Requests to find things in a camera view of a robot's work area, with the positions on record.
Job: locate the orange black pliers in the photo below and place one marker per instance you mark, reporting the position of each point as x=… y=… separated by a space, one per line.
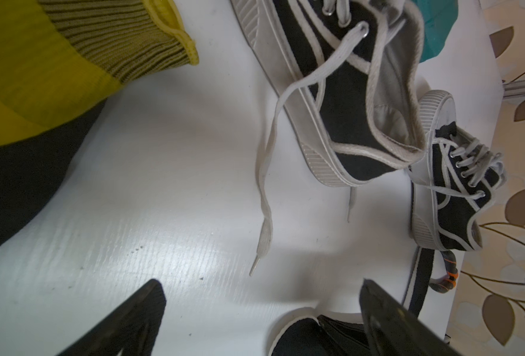
x=448 y=282

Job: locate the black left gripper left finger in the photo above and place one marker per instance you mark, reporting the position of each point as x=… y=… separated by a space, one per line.
x=131 y=329

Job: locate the green plastic tool case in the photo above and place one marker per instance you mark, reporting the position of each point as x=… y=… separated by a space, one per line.
x=439 y=17

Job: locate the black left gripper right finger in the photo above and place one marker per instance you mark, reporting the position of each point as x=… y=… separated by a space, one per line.
x=393 y=330

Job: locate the black insole on table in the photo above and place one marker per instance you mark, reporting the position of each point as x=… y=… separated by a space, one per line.
x=418 y=281

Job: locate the black insole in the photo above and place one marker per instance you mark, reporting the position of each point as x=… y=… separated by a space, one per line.
x=418 y=281
x=320 y=336

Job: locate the yellow black work glove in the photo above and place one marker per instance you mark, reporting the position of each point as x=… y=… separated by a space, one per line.
x=59 y=63

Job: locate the black white sneaker with laces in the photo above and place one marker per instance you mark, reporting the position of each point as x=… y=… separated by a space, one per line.
x=344 y=73

